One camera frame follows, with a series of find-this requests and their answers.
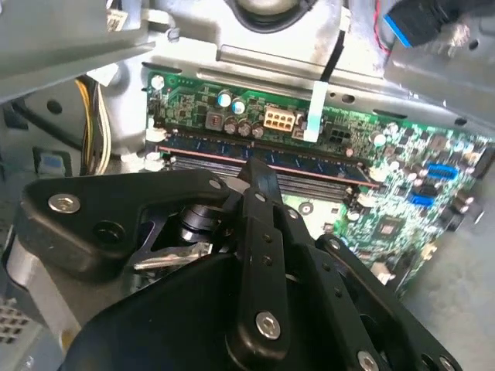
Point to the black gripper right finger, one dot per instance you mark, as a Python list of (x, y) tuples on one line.
[(332, 278)]

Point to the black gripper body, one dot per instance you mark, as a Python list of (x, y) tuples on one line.
[(166, 328)]

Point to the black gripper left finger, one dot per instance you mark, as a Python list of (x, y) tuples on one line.
[(58, 235)]

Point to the green RAM stick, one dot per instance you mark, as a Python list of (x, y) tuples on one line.
[(216, 149)]

